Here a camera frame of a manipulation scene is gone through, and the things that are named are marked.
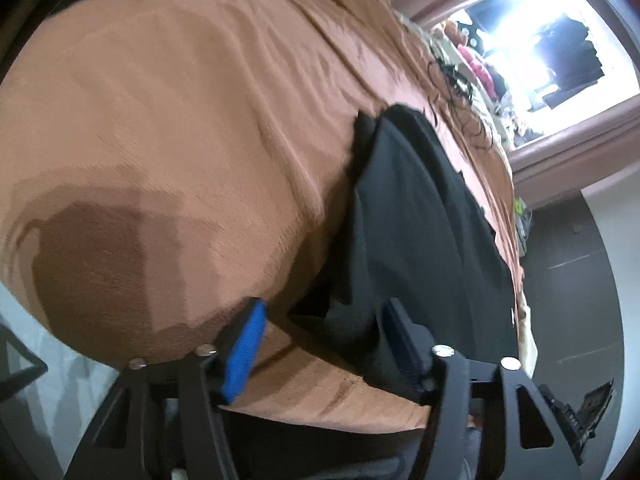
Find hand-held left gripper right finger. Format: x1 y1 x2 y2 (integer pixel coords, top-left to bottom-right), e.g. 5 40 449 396
382 297 586 480

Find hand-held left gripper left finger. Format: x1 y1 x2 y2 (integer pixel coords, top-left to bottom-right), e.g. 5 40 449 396
65 297 268 480

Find black button-up jacket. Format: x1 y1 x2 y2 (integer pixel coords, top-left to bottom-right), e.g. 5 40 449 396
30 0 521 406

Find pile of clothes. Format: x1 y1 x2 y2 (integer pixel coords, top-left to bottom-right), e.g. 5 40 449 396
480 74 543 148

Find brown blanket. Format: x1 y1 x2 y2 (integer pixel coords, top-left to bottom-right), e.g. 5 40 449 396
0 0 527 433

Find pink plush toy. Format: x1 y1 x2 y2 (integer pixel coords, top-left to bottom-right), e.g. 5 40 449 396
457 45 496 92

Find orange plush toy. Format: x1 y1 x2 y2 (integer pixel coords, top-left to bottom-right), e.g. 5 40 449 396
434 20 468 47

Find dark hanging garment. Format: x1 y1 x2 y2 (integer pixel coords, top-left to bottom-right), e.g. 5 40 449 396
531 16 601 84

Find black metal frame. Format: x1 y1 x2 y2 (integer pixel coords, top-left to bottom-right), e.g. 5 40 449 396
0 324 49 413

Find black cables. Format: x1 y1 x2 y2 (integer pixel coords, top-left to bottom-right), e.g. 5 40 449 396
424 54 502 152

